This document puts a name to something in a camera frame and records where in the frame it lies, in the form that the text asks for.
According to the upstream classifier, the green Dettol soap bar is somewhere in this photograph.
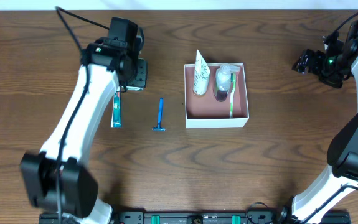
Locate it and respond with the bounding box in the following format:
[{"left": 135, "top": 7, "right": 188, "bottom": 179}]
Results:
[{"left": 126, "top": 86, "right": 143, "bottom": 91}]

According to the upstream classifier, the green white toothbrush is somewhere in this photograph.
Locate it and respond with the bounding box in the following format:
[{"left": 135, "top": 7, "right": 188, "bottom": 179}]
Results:
[{"left": 229, "top": 73, "right": 237, "bottom": 119}]

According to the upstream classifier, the teal toothpaste tube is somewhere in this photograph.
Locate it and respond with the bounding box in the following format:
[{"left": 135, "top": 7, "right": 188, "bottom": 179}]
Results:
[{"left": 111, "top": 89, "right": 122, "bottom": 128}]

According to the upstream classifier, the white Pantene tube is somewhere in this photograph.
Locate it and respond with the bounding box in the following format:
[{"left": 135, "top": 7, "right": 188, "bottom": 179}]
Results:
[{"left": 193, "top": 50, "right": 210, "bottom": 96}]

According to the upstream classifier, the clear pump sanitizer bottle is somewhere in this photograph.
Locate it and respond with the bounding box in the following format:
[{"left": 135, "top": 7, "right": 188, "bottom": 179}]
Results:
[{"left": 214, "top": 64, "right": 240, "bottom": 102}]

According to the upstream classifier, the blue disposable razor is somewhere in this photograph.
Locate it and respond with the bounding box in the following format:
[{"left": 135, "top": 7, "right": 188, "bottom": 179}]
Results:
[{"left": 152, "top": 98, "right": 166, "bottom": 131}]

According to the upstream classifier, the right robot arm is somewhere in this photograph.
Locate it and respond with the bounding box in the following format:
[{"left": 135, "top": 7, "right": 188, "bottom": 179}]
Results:
[{"left": 277, "top": 20, "right": 358, "bottom": 223}]

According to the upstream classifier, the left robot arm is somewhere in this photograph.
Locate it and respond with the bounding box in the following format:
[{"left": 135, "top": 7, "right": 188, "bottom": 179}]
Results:
[{"left": 20, "top": 17, "right": 147, "bottom": 223}]

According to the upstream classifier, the white box pink interior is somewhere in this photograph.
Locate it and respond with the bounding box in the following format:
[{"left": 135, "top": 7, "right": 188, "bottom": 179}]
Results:
[{"left": 184, "top": 63, "right": 250, "bottom": 129}]

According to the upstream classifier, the left black cable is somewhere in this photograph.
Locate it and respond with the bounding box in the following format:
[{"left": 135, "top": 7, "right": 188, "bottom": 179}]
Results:
[{"left": 55, "top": 6, "right": 111, "bottom": 224}]

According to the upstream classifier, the black cable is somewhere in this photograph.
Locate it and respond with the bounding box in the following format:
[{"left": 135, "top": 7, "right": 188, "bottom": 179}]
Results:
[
  {"left": 55, "top": 6, "right": 111, "bottom": 224},
  {"left": 299, "top": 6, "right": 358, "bottom": 224}
]

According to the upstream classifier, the right black cable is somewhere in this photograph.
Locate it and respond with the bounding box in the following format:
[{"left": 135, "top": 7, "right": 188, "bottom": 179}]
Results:
[{"left": 299, "top": 6, "right": 358, "bottom": 224}]

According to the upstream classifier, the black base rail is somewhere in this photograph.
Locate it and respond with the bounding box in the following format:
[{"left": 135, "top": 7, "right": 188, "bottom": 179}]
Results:
[{"left": 39, "top": 209, "right": 352, "bottom": 224}]

